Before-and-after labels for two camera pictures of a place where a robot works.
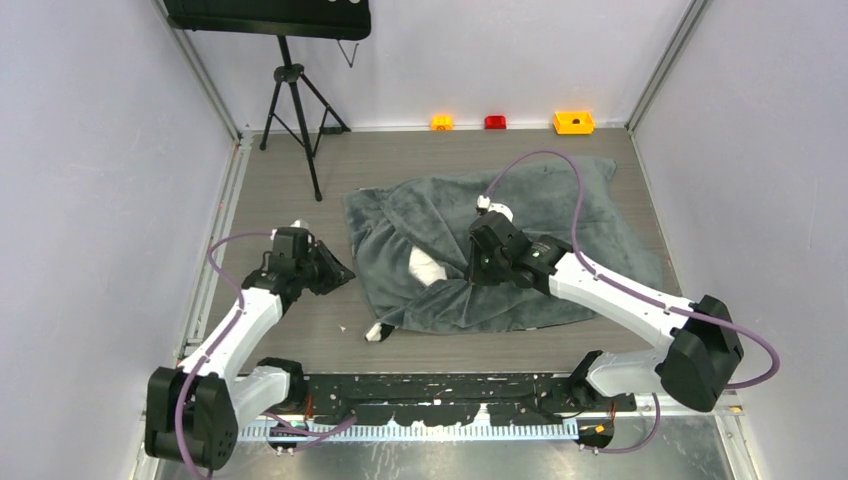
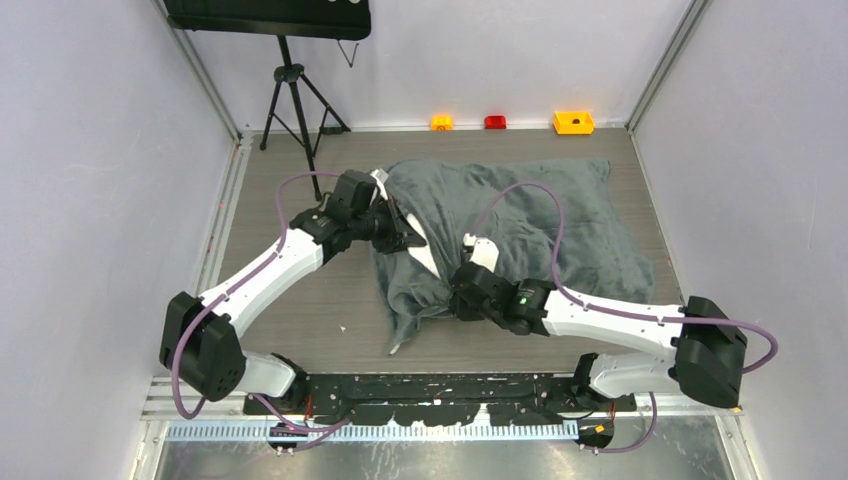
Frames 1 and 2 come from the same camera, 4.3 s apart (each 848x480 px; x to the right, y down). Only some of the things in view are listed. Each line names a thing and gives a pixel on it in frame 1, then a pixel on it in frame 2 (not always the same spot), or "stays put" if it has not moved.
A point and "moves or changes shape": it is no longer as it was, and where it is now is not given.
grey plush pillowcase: x=409 y=243 moves or changes shape
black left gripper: x=336 y=274 → x=399 y=234
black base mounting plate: x=457 y=398 stays put
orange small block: x=441 y=123 stays put
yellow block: x=573 y=122 stays put
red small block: x=495 y=122 stays put
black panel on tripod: x=311 y=19 stays put
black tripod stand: x=300 y=108 stays put
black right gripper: x=476 y=274 → x=462 y=311
